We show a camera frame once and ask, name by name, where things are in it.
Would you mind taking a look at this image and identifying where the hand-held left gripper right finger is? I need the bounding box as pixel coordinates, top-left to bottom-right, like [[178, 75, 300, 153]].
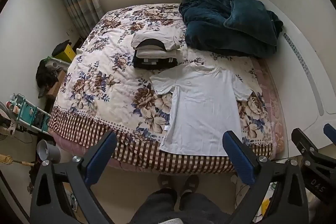
[[222, 130, 310, 224]]

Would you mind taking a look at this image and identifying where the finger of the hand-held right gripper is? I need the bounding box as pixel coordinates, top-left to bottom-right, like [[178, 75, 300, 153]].
[[323, 123, 336, 139], [291, 128, 324, 162]]

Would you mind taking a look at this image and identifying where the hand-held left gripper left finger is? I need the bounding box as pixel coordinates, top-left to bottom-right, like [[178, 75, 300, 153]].
[[30, 130, 118, 224]]

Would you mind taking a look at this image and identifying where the white t-shirt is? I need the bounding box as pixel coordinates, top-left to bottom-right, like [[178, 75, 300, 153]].
[[150, 62, 253, 157]]

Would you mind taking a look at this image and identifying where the person's right leg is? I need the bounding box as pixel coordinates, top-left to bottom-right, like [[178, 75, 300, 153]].
[[178, 174, 232, 224]]

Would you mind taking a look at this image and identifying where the person's leg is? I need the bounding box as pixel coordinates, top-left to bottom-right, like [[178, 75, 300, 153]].
[[178, 174, 232, 224], [130, 174, 179, 224]]

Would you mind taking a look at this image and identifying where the white headboard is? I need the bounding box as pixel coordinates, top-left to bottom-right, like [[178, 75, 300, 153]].
[[243, 0, 336, 159]]

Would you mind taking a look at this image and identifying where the person's left leg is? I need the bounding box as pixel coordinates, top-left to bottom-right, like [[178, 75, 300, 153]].
[[130, 174, 179, 224]]

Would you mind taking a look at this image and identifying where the bed with floral quilt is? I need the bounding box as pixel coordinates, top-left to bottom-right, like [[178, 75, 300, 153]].
[[48, 3, 287, 174]]

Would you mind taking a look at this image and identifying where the teal storage rack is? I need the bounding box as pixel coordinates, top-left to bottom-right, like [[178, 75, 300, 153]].
[[8, 93, 52, 134]]

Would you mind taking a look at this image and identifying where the broom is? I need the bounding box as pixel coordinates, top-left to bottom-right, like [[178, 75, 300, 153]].
[[0, 154, 35, 167]]

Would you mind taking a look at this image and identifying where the cardboard box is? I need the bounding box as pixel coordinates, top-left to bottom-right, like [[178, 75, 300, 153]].
[[46, 70, 68, 99]]

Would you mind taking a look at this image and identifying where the black bag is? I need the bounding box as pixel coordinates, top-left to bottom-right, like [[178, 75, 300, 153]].
[[36, 58, 60, 90]]

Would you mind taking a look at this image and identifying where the yellow box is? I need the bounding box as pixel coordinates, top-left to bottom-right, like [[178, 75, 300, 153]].
[[55, 44, 77, 63]]

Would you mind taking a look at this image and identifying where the black cloth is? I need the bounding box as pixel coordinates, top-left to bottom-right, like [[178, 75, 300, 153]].
[[51, 40, 71, 57]]

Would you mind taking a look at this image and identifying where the dark teal plush blanket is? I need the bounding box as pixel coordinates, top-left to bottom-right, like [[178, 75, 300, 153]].
[[178, 0, 284, 58]]

